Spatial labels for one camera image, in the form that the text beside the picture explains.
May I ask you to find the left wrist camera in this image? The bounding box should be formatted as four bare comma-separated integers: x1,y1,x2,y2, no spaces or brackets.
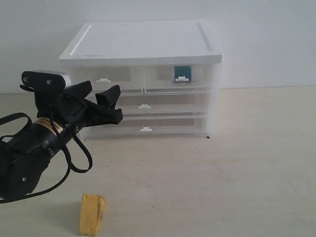
20,70,72,93

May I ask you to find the middle wide clear drawer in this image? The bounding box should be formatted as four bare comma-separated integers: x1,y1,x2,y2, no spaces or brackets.
117,93,210,115

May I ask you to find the wide clear drawer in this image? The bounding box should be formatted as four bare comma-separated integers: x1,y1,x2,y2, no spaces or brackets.
117,93,210,115
80,115,211,139

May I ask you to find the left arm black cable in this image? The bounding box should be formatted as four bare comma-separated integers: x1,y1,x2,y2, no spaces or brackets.
0,112,94,204

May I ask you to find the bottom wide clear drawer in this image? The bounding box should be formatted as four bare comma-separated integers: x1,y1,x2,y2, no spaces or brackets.
80,115,211,139

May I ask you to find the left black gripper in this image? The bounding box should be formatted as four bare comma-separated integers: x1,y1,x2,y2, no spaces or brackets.
34,80,123,128

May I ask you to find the white plastic drawer cabinet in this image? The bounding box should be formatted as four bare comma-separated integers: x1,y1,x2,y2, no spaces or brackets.
59,20,223,138

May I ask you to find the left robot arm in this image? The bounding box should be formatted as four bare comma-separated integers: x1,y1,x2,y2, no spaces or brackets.
0,81,123,203

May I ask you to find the blue bottle white cap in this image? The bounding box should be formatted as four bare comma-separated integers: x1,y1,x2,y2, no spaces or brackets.
174,65,203,83

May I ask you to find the yellow cheese wedge block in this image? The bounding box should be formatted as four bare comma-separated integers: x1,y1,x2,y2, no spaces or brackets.
79,194,106,237

